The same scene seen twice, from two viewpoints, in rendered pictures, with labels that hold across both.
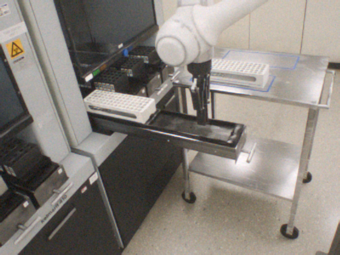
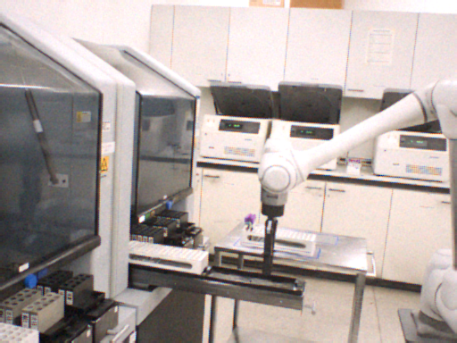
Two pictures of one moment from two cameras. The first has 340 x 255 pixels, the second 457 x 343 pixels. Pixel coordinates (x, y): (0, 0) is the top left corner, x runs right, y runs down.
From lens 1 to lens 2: 0.74 m
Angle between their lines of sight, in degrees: 31
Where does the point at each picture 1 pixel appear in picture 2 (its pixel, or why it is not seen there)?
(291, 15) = (308, 215)
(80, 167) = (127, 316)
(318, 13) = (336, 215)
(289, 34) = not seen: hidden behind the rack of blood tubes
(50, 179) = (108, 314)
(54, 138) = (102, 277)
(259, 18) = not seen: hidden behind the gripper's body
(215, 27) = (309, 165)
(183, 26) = (286, 160)
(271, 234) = not seen: outside the picture
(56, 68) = (121, 198)
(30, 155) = (87, 285)
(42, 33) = (121, 158)
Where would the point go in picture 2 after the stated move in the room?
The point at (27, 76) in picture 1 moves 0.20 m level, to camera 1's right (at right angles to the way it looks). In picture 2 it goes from (103, 196) to (169, 196)
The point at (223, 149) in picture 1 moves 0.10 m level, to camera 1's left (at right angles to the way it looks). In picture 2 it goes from (290, 297) to (261, 300)
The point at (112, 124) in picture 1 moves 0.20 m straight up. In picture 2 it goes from (157, 276) to (160, 220)
